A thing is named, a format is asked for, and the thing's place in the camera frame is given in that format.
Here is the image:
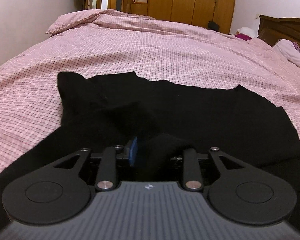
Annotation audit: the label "black garment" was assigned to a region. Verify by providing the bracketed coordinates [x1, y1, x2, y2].
[0, 71, 300, 233]

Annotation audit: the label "pink checkered bed cover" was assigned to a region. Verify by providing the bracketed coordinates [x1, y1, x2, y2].
[0, 10, 300, 172]

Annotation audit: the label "white purple items by bed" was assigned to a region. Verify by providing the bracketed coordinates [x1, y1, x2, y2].
[235, 27, 258, 41]

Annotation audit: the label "black bag by wardrobe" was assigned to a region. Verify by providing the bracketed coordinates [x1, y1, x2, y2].
[207, 21, 220, 31]

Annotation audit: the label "white pink pillow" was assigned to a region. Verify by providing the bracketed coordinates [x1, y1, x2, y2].
[273, 39, 300, 68]

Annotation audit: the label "wooden headboard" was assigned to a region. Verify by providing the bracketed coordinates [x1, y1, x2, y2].
[258, 15, 300, 46]

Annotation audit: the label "wooden wardrobe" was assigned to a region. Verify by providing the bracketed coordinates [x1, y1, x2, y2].
[123, 0, 235, 34]

